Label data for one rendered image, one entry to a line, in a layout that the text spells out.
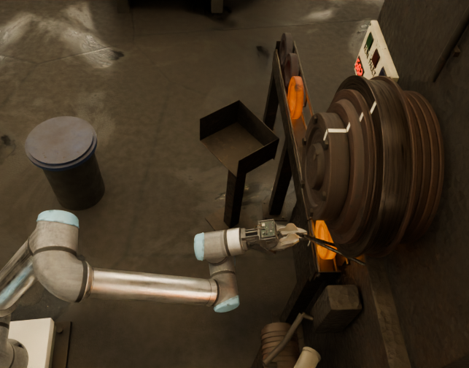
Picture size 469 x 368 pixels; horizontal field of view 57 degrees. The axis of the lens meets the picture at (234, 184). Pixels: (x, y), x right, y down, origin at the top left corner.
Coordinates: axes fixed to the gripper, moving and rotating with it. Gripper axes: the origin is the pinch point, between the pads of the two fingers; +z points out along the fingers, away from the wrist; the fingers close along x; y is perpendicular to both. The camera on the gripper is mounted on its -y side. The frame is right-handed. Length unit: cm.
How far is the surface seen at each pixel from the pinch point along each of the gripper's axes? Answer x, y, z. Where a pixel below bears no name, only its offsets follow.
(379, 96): 3, 54, 24
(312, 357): -37.6, -4.8, -2.8
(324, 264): -6.9, -11.0, 5.2
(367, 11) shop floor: 249, -103, 73
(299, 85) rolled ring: 70, 0, 7
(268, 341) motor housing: -28.1, -18.6, -17.5
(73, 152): 59, -2, -98
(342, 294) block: -22.7, 2.6, 8.8
